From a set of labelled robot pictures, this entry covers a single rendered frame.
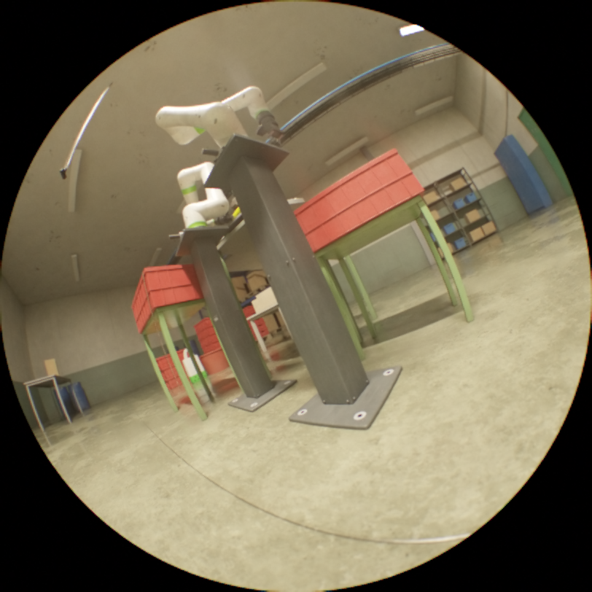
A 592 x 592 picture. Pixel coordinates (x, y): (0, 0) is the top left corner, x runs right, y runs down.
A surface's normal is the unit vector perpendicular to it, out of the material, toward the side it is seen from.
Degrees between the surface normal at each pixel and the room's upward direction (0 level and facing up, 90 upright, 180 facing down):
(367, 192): 90
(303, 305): 90
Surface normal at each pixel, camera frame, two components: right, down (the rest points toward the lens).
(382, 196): -0.51, 0.15
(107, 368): 0.75, -0.38
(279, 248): -0.66, 0.22
